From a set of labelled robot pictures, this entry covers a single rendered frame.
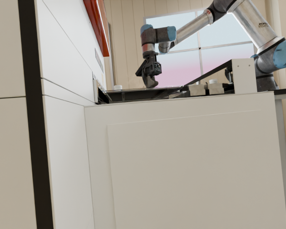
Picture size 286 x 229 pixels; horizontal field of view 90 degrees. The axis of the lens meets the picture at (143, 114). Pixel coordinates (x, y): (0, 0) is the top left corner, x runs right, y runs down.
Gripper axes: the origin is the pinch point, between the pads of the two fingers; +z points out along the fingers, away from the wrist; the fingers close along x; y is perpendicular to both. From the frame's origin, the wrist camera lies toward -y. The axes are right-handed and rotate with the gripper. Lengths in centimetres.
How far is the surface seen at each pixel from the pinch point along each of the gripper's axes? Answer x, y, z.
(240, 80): 5.4, 42.0, 3.8
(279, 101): 49, 50, 13
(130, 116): -32.6, 21.6, 13.6
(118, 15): 97, -150, -171
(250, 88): 8.5, 44.3, 7.1
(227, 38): 217, -12, -103
